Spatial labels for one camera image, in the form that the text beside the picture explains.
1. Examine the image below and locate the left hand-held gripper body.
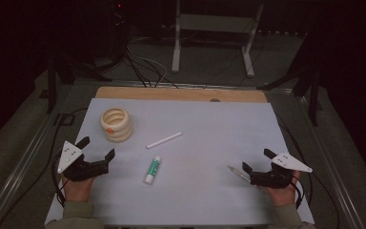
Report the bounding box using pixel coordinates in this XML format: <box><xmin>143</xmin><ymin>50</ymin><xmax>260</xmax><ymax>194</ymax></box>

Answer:
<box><xmin>56</xmin><ymin>140</ymin><xmax>110</xmax><ymax>182</ymax></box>

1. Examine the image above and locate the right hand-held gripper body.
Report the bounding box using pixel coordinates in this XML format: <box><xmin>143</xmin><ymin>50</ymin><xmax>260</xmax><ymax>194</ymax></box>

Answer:
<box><xmin>250</xmin><ymin>152</ymin><xmax>314</xmax><ymax>189</ymax></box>

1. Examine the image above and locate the clear pen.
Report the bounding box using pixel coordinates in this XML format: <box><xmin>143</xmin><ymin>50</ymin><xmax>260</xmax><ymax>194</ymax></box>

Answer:
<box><xmin>227</xmin><ymin>165</ymin><xmax>252</xmax><ymax>184</ymax></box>

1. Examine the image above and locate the cream ribbed pen holder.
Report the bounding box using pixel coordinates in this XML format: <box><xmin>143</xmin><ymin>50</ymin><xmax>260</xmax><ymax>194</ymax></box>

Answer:
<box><xmin>99</xmin><ymin>107</ymin><xmax>133</xmax><ymax>143</ymax></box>

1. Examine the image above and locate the green and white glue stick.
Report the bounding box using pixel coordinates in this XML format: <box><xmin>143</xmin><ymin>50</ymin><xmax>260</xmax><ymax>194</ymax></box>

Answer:
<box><xmin>143</xmin><ymin>156</ymin><xmax>162</xmax><ymax>185</ymax></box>

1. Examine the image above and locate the white pen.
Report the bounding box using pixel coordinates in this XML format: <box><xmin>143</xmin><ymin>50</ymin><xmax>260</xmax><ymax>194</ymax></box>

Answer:
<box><xmin>146</xmin><ymin>131</ymin><xmax>184</xmax><ymax>150</ymax></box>

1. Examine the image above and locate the person's right hand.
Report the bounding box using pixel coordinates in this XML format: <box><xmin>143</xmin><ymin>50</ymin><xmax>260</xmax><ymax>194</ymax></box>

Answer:
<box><xmin>265</xmin><ymin>170</ymin><xmax>301</xmax><ymax>207</ymax></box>

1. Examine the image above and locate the person's left hand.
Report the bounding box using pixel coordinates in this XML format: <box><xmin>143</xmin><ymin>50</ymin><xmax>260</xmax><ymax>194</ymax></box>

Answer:
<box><xmin>61</xmin><ymin>176</ymin><xmax>96</xmax><ymax>203</ymax></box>

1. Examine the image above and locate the black tripod stand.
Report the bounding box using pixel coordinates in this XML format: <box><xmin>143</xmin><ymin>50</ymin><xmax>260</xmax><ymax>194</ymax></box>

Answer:
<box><xmin>255</xmin><ymin>32</ymin><xmax>324</xmax><ymax>127</ymax></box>
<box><xmin>45</xmin><ymin>52</ymin><xmax>112</xmax><ymax>115</ymax></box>

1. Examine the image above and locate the dark equipment with red light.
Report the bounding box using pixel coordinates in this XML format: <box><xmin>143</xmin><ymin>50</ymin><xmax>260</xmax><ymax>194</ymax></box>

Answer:
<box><xmin>107</xmin><ymin>0</ymin><xmax>131</xmax><ymax>66</ymax></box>

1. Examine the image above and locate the white metal stand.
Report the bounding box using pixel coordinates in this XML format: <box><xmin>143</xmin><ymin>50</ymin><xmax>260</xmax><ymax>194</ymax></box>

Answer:
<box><xmin>171</xmin><ymin>0</ymin><xmax>265</xmax><ymax>78</ymax></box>

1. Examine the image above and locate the long black floor cable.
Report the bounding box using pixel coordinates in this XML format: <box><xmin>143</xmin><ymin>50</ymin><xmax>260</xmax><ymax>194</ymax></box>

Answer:
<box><xmin>0</xmin><ymin>107</ymin><xmax>89</xmax><ymax>229</ymax></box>
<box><xmin>275</xmin><ymin>113</ymin><xmax>341</xmax><ymax>229</ymax></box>

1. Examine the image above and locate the left hand-held gripper cable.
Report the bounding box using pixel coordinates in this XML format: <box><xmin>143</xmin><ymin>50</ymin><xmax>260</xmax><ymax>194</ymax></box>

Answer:
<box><xmin>51</xmin><ymin>152</ymin><xmax>69</xmax><ymax>208</ymax></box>

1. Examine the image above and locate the hand-held gripper cable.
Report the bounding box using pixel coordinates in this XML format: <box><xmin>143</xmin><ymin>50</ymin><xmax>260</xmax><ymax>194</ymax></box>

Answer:
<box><xmin>290</xmin><ymin>173</ymin><xmax>315</xmax><ymax>211</ymax></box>
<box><xmin>51</xmin><ymin>152</ymin><xmax>69</xmax><ymax>208</ymax></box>

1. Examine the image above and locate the right hand-held gripper cable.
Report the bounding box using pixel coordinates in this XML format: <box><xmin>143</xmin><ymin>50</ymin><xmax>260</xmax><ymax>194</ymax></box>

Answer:
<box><xmin>290</xmin><ymin>173</ymin><xmax>315</xmax><ymax>211</ymax></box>

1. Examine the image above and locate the metal floor rail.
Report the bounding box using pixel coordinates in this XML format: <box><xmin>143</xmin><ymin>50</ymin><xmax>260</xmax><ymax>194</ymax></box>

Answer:
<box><xmin>295</xmin><ymin>94</ymin><xmax>366</xmax><ymax>229</ymax></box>
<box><xmin>0</xmin><ymin>104</ymin><xmax>63</xmax><ymax>229</ymax></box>

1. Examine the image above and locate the black floor cable bundle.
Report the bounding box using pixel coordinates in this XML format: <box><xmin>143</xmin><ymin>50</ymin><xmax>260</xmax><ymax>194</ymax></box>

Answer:
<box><xmin>123</xmin><ymin>49</ymin><xmax>179</xmax><ymax>90</ymax></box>

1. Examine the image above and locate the white floor cable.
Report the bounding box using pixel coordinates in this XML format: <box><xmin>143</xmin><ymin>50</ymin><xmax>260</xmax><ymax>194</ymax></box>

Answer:
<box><xmin>126</xmin><ymin>35</ymin><xmax>169</xmax><ymax>88</ymax></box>

